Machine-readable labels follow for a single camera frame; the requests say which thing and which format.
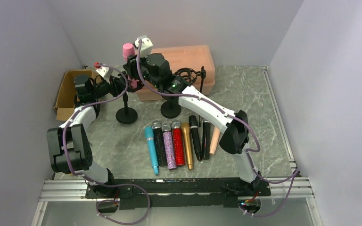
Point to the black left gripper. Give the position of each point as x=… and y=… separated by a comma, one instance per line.
x=118, y=84

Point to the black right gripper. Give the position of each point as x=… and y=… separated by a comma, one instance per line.
x=131, y=64

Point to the black tripod shock mount stand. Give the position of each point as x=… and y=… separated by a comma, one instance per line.
x=191, y=75

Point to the pink microphone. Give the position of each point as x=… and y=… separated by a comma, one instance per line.
x=128, y=53

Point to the brown cardboard box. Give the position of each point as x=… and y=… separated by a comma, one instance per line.
x=65, y=100

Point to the black shock mount round-base stand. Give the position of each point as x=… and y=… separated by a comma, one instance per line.
x=126, y=115

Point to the black clip round-base stand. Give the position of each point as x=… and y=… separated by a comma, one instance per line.
x=170, y=108

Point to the purple glitter microphone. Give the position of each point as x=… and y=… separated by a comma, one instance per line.
x=169, y=149

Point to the blue plastic microphone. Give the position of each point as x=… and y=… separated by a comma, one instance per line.
x=149, y=136

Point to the slim black microphone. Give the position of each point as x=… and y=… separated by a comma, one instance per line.
x=193, y=124

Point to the black glitter microphone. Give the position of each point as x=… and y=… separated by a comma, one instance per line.
x=159, y=143

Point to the gold microphone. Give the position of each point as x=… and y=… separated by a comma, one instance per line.
x=187, y=145

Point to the red glitter microphone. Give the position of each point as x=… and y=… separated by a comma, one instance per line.
x=178, y=144

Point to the black silver-head microphone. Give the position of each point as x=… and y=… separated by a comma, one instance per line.
x=206, y=140

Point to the peach beige microphone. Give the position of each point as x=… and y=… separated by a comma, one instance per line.
x=214, y=141

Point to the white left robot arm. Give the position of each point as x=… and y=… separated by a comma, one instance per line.
x=69, y=148

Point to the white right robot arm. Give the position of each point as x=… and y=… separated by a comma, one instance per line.
x=233, y=125

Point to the pink plastic storage box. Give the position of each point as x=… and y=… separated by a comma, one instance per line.
x=193, y=57

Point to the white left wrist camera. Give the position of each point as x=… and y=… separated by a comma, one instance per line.
x=105, y=72

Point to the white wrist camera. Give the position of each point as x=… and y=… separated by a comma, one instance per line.
x=105, y=72
x=146, y=47

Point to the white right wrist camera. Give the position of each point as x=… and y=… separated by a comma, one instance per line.
x=146, y=47

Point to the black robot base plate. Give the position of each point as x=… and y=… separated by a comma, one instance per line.
x=180, y=192

